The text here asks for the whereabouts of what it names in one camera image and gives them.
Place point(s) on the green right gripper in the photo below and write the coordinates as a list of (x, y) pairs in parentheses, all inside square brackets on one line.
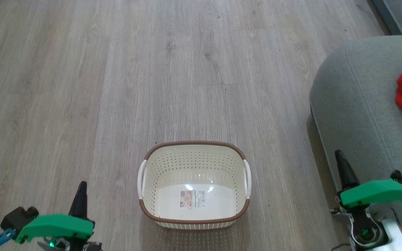
[(375, 193)]

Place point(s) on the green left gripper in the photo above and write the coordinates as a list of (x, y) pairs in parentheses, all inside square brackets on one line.
[(54, 226)]

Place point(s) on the printed basket label sticker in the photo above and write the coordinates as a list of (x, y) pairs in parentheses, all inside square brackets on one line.
[(192, 199)]

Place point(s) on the white perforated laundry basket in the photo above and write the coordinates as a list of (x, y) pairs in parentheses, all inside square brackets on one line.
[(194, 164)]

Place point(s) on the grey fabric sofa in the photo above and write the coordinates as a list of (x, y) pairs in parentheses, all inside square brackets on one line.
[(361, 104)]

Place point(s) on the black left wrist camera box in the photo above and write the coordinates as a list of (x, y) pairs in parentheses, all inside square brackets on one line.
[(17, 218)]

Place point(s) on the blue left camera connector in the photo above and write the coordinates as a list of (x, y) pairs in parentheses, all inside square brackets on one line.
[(0, 240)]

